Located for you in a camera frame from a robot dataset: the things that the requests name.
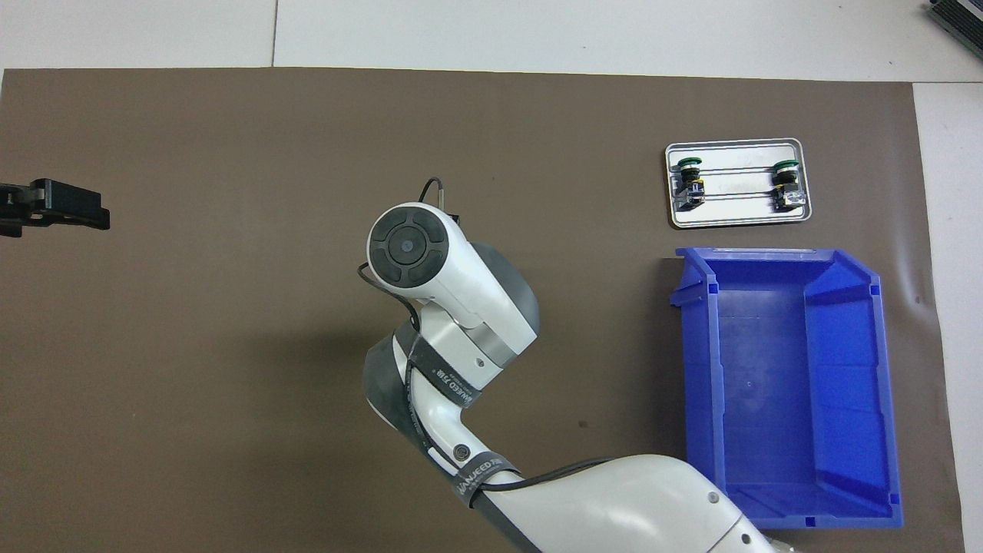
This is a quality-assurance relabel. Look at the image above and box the brown table mat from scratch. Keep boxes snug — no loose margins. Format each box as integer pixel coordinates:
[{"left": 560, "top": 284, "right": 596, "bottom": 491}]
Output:
[{"left": 0, "top": 68, "right": 966, "bottom": 553}]

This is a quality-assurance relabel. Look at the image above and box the grey metal tray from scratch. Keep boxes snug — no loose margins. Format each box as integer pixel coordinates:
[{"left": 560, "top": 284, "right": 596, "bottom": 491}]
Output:
[{"left": 664, "top": 137, "right": 813, "bottom": 230}]

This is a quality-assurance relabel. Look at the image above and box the blue plastic storage bin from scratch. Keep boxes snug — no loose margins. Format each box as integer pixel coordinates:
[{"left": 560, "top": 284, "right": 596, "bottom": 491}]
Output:
[{"left": 670, "top": 246, "right": 905, "bottom": 531}]

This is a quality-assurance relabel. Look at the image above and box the grey ribbed device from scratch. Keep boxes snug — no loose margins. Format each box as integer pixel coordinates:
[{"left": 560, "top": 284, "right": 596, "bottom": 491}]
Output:
[{"left": 925, "top": 0, "right": 983, "bottom": 55}]

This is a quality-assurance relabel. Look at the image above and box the green push button switch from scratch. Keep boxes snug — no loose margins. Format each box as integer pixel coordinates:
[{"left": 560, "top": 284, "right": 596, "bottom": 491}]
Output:
[
  {"left": 770, "top": 159, "right": 807, "bottom": 214},
  {"left": 670, "top": 156, "right": 707, "bottom": 210}
]

